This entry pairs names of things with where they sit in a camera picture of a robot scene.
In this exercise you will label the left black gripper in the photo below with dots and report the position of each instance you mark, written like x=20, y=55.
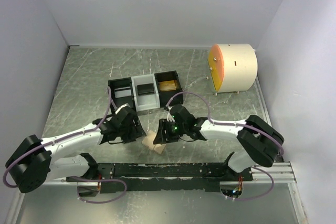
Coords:
x=137, y=130

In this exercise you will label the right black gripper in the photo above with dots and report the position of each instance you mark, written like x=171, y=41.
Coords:
x=162, y=136

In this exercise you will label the tan leather card holder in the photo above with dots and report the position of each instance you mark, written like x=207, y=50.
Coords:
x=148, y=141

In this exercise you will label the three-compartment black white tray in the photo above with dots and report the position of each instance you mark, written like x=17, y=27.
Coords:
x=141, y=103

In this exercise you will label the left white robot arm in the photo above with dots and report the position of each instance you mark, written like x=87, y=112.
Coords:
x=39, y=160

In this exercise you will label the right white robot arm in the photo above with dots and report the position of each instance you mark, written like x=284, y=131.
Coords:
x=260, y=142

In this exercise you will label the silver card in tray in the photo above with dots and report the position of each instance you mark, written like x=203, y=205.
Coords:
x=122, y=92

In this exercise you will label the black card in tray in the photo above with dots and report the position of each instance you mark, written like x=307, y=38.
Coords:
x=145, y=89

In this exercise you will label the gold card in tray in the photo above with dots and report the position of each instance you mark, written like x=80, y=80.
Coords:
x=169, y=85

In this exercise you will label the cream drum with orange face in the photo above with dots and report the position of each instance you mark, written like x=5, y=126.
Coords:
x=232, y=67

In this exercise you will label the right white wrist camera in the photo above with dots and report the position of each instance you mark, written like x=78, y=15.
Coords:
x=169, y=117

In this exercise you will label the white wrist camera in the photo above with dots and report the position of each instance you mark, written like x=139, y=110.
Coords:
x=123, y=110
x=169, y=117

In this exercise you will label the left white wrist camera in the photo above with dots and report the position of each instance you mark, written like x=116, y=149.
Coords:
x=123, y=110

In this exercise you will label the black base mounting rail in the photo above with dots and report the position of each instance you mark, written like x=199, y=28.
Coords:
x=172, y=176

